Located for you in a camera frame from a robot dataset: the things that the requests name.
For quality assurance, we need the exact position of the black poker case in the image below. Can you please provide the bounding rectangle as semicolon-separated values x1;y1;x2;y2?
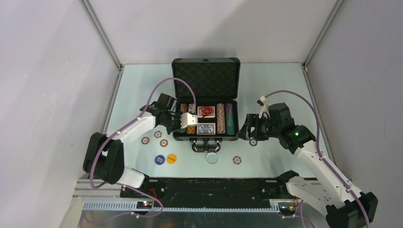
171;57;241;152

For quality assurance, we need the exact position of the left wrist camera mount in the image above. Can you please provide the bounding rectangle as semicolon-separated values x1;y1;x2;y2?
181;113;198;128

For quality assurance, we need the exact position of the yellow big blind button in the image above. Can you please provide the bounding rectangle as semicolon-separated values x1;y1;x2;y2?
166;154;177;164

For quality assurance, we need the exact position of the clear dealer button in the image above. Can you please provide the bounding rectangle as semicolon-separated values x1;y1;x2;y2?
206;152;219;164

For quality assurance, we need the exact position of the green blue 50 chip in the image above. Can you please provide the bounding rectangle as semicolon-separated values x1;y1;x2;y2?
249;139;258;146

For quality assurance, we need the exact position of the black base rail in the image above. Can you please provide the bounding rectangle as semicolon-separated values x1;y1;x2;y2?
139;178;299;209

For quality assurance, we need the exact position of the white red poker chip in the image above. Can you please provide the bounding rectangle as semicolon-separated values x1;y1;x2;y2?
154;131;162;138

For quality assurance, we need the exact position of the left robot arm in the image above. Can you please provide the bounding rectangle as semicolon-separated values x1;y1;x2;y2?
83;94;198;198

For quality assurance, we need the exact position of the orange poker chip at edge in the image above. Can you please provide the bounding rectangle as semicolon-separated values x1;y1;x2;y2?
141;137;150;144

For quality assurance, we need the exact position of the red dice set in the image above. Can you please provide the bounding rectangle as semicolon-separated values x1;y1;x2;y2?
197;106;215;118

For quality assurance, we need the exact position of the blue orange chip stack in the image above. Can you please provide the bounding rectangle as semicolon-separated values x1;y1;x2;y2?
186;104;196;134

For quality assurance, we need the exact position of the blue small blind button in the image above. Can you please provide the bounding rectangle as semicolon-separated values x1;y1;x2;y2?
154;155;165;165

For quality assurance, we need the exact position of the purple green chip stack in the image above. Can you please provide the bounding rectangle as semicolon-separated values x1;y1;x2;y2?
225;104;235;135

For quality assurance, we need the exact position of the blue playing card deck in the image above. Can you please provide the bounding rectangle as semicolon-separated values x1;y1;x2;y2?
196;123;216;135

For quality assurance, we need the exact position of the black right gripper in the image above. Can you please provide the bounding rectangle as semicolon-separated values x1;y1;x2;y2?
236;114;281;142

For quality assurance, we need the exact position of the brown white poker chip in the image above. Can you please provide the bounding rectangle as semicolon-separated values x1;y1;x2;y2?
232;156;242;165

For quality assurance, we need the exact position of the pink brown chip stack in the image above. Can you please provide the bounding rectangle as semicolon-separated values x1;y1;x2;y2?
217;103;226;134

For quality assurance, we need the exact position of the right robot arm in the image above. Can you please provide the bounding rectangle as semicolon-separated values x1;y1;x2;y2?
237;101;378;228

